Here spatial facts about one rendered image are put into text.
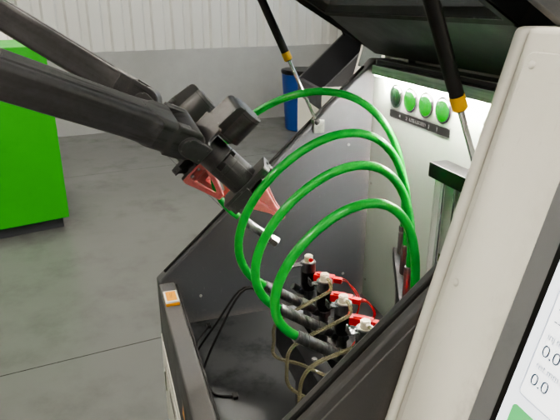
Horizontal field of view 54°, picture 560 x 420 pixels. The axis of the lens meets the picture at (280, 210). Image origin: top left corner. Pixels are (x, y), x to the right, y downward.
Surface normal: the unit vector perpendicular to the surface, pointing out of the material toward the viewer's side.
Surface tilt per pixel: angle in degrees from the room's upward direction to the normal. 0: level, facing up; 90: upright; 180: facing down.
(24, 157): 90
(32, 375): 0
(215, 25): 90
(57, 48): 79
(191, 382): 0
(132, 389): 0
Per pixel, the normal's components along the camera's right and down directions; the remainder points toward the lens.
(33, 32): 0.10, 0.17
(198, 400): 0.00, -0.93
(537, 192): -0.92, -0.11
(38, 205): 0.55, 0.30
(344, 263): 0.31, 0.33
